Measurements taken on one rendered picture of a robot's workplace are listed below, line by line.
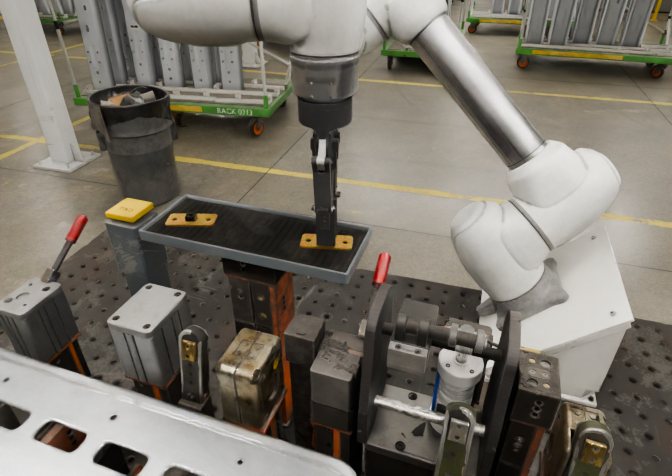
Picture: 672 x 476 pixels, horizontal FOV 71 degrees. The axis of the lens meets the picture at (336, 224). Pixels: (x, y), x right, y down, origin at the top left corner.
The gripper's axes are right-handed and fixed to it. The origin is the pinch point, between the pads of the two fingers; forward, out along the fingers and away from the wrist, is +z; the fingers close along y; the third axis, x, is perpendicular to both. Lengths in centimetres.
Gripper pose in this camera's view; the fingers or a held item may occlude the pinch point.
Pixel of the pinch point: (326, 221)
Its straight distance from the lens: 74.6
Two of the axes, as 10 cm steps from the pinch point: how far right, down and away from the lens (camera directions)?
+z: 0.0, 8.5, 5.3
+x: 10.0, 0.5, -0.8
